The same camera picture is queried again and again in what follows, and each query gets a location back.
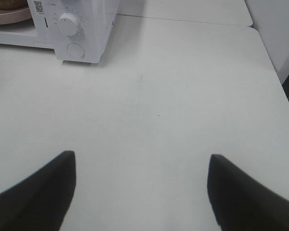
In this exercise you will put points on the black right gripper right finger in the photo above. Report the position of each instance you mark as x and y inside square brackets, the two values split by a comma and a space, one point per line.
[240, 203]

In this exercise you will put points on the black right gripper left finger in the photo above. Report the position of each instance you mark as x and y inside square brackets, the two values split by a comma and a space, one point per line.
[41, 201]

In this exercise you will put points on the round white door button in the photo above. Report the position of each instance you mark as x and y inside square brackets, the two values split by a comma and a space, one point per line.
[75, 50]

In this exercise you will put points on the white microwave knob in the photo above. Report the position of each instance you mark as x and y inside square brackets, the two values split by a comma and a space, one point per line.
[69, 24]

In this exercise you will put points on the pink round plate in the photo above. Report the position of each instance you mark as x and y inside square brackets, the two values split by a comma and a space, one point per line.
[14, 16]

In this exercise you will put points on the burger with lettuce and cheese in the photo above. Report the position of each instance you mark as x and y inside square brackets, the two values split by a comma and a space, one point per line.
[12, 4]

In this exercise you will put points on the white microwave oven body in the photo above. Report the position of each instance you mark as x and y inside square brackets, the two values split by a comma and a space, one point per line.
[41, 31]

